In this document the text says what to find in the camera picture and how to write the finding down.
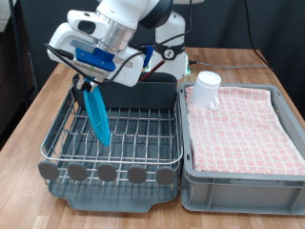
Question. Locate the grey plastic drain tray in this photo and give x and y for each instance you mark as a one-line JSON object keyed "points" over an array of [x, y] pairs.
{"points": [[111, 200]]}

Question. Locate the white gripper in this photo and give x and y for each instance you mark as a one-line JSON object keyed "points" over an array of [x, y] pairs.
{"points": [[62, 41]]}

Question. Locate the white mug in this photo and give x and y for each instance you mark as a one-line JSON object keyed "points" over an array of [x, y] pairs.
{"points": [[205, 89]]}

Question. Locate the dark side cabinet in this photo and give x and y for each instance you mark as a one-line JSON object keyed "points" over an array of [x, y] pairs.
{"points": [[9, 79]]}

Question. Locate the black metal pole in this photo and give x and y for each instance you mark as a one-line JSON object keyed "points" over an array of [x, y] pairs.
{"points": [[16, 38]]}

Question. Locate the blue plate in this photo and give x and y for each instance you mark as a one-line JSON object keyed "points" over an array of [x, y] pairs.
{"points": [[98, 117]]}

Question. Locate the dark grey utensil holder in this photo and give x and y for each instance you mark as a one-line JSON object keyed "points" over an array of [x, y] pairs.
{"points": [[152, 93]]}

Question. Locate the grey plastic crate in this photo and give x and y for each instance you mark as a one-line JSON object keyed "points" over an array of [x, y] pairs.
{"points": [[241, 197]]}

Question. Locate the pink checked cloth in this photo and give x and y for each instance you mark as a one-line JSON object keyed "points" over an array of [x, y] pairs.
{"points": [[248, 127]]}

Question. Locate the brown wooden spoon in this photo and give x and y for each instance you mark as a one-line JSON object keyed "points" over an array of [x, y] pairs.
{"points": [[154, 70]]}

